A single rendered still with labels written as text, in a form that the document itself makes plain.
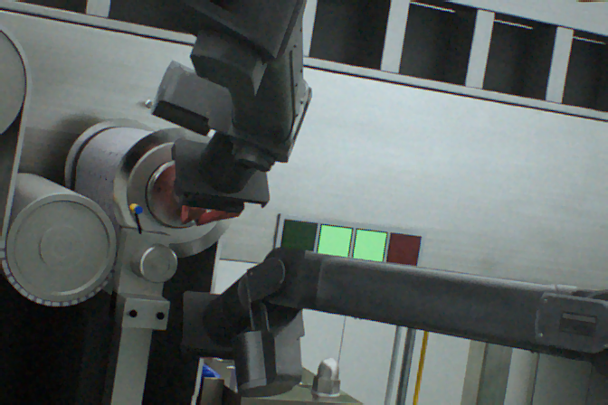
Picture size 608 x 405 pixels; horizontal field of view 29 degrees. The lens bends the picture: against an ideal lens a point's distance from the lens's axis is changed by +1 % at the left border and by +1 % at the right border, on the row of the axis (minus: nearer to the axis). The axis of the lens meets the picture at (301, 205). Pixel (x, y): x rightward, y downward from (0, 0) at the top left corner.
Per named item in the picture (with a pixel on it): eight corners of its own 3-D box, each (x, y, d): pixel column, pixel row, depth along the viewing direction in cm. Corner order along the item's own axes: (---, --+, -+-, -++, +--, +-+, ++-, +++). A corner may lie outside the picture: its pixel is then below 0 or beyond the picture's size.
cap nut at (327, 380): (317, 397, 138) (323, 360, 138) (305, 389, 142) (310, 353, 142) (345, 398, 140) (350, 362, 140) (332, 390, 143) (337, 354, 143)
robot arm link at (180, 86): (276, 171, 106) (308, 84, 107) (159, 123, 103) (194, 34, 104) (245, 177, 117) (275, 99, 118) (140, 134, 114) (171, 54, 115)
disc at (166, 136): (101, 249, 128) (125, 117, 127) (100, 248, 128) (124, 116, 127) (226, 265, 134) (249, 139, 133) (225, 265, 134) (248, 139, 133)
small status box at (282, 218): (273, 259, 171) (280, 213, 171) (271, 259, 172) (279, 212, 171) (419, 276, 181) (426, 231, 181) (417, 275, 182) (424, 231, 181)
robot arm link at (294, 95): (263, 76, 67) (327, -93, 68) (172, 42, 67) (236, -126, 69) (280, 186, 110) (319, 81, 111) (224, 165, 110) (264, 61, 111)
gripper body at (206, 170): (263, 211, 122) (292, 174, 117) (173, 199, 118) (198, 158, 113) (257, 162, 126) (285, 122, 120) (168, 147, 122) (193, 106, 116)
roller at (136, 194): (120, 237, 128) (138, 134, 127) (71, 210, 151) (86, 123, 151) (217, 250, 132) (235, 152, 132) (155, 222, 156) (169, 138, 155)
